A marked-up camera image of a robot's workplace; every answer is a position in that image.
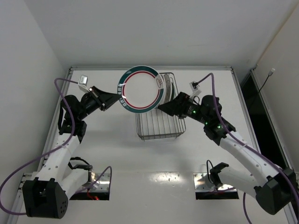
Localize white plate with teal rim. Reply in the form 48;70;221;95
163;74;174;103

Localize white plate red teal rim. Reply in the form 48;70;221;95
159;73;166;105

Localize white plate green red rim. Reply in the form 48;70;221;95
117;65;163;113

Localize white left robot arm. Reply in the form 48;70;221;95
22;86;122;219

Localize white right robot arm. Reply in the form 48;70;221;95
164;92;299;215

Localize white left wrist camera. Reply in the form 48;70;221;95
78;75;89;93

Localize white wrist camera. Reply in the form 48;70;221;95
78;75;89;93
189;81;201;96

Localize grey wire dish rack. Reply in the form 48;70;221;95
135;72;187;140

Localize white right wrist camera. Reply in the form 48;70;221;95
189;81;201;96

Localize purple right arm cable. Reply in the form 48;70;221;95
198;72;299;224

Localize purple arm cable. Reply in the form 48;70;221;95
198;72;299;224
0;78;113;215

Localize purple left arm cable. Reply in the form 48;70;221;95
0;78;113;215

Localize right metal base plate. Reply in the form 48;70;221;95
193;172;238;193

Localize metal base plate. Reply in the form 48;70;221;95
75;173;112;193
193;172;238;193

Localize black hanging usb cable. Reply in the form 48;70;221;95
258;68;275;94

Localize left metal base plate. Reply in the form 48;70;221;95
75;173;112;193

